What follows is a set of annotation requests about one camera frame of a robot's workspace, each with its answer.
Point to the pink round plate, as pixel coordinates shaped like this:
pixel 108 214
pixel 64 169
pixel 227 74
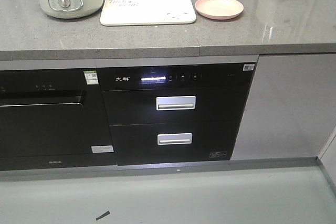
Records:
pixel 219 9

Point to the silver drawer handle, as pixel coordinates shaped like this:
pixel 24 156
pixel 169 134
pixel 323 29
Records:
pixel 174 139
pixel 176 103

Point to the silver upper drawer handle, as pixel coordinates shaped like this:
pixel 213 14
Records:
pixel 176 103

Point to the cream bear serving tray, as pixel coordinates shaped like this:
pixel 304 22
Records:
pixel 147 12

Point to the black floor tape strip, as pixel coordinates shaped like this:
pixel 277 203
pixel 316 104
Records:
pixel 103 215

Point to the black built-in dishwasher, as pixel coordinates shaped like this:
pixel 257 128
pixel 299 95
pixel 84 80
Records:
pixel 53 118

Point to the grey cabinet door panel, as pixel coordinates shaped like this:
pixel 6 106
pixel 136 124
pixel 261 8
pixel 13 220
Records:
pixel 290 110

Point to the silver lower drawer handle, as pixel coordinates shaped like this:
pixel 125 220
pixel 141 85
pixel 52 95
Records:
pixel 174 139

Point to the black drawer sterilizer cabinet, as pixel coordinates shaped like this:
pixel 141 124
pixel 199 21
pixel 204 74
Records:
pixel 130 94

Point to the white side cabinet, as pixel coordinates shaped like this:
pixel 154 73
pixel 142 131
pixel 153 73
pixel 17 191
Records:
pixel 327 156

